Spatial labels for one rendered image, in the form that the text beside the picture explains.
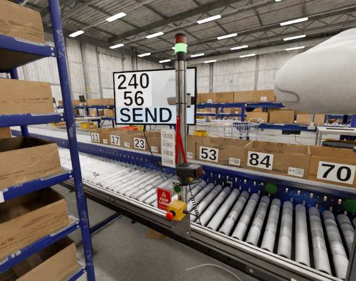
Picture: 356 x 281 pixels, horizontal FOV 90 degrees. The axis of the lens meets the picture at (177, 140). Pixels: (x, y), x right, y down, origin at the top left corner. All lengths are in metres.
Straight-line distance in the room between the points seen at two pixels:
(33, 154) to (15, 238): 0.26
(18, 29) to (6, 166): 0.39
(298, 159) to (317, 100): 0.88
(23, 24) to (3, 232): 0.60
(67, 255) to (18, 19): 0.79
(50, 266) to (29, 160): 0.39
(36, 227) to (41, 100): 0.41
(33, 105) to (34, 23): 0.24
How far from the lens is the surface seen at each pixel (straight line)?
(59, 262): 0.91
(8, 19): 0.73
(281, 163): 1.37
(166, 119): 0.99
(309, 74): 0.51
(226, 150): 1.42
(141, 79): 1.06
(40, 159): 0.73
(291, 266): 0.95
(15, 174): 0.72
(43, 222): 0.79
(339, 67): 0.49
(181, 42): 0.88
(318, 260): 1.02
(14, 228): 0.77
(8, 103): 0.69
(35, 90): 0.71
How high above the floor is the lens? 1.36
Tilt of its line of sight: 12 degrees down
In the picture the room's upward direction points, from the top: 1 degrees counter-clockwise
